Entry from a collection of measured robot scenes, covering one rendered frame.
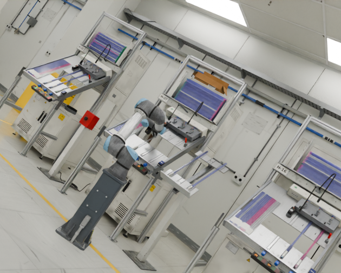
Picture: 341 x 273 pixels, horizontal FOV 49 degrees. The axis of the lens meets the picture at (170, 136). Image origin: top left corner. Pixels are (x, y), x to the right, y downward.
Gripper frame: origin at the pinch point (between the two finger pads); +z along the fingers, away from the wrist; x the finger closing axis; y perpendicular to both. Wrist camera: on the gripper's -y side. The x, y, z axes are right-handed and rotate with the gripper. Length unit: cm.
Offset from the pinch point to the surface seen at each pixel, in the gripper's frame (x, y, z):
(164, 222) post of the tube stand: -64, -54, 17
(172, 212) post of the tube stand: -64, -44, 12
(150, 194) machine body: -26, -35, 33
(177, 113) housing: 6.3, 39.6, 1.9
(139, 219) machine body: -32, -57, 46
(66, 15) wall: 419, 172, 102
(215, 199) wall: -28, 70, 162
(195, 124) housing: -17.6, 39.8, 1.9
